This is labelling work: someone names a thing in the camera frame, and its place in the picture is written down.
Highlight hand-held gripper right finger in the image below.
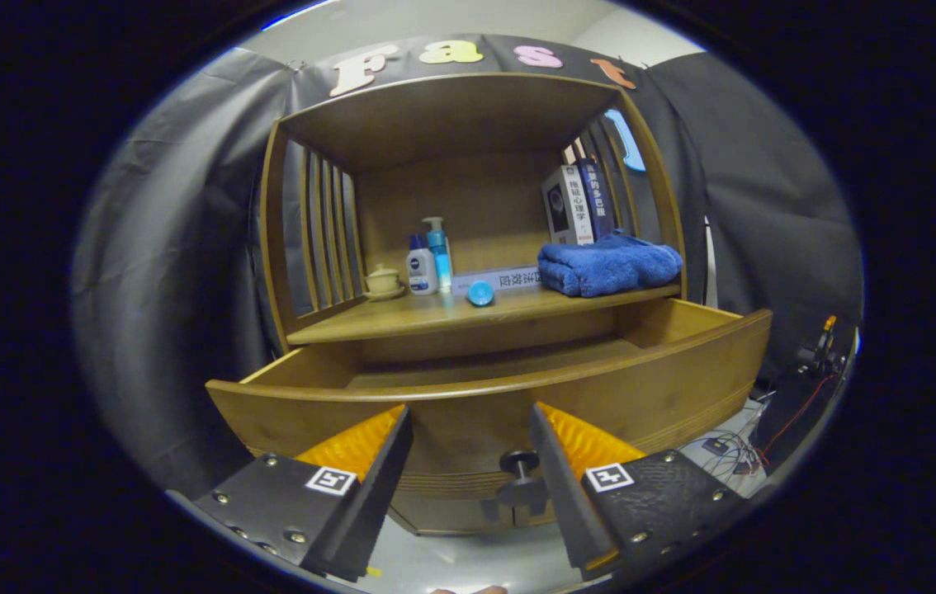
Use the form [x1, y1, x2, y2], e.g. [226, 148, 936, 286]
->
[529, 402, 754, 581]

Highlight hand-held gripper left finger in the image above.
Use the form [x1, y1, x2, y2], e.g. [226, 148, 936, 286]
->
[191, 404, 414, 582]

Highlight wooden drawer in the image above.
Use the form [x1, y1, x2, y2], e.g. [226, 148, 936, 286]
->
[206, 297, 773, 508]

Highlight wooden cabinet door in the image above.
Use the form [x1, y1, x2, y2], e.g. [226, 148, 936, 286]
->
[390, 493, 518, 535]

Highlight wooden countertop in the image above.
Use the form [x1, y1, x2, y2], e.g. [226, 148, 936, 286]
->
[286, 283, 681, 346]

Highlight wooden cabinet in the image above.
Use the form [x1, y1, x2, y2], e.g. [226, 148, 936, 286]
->
[258, 73, 688, 537]

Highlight cream lidded teacup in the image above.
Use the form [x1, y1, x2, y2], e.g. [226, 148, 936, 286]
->
[364, 263, 405, 301]

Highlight white flat book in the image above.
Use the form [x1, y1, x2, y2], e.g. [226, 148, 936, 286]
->
[451, 266, 541, 296]

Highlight blue folded towel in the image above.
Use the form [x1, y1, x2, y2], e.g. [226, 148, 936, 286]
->
[537, 231, 683, 298]

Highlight white lotion bottle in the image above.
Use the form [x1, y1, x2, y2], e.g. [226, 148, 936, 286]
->
[406, 233, 439, 296]

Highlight blue pump bottle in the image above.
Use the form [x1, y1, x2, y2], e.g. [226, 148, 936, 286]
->
[423, 216, 454, 291]

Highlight grey upright book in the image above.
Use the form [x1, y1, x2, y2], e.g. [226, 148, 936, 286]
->
[541, 165, 595, 246]

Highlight orange and black tool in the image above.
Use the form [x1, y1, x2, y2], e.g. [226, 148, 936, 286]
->
[798, 315, 840, 372]

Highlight dark blue upright book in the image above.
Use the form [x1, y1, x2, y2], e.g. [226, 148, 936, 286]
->
[577, 158, 615, 242]

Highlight black backdrop cloth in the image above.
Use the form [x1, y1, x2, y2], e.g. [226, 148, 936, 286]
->
[72, 33, 863, 496]

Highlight tangled floor cables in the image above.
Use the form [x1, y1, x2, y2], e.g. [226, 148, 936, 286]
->
[683, 396, 774, 479]

